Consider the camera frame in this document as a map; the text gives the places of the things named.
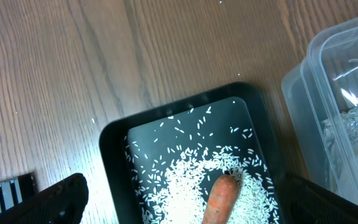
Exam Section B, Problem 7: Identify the white rice pile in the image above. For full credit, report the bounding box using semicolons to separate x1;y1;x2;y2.
124;101;281;223

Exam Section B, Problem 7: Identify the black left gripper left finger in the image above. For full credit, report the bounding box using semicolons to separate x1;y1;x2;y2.
0;173;89;224

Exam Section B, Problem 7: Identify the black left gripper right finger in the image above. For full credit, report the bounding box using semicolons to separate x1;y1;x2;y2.
280;174;358;224

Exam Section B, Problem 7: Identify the black rectangular tray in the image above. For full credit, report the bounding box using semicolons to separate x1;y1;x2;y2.
99;82;286;223

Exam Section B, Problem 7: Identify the clear plastic bin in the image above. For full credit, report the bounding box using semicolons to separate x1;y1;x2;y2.
282;17;358;205

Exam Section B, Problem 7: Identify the orange carrot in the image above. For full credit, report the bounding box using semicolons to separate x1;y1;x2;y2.
202;174;239;224

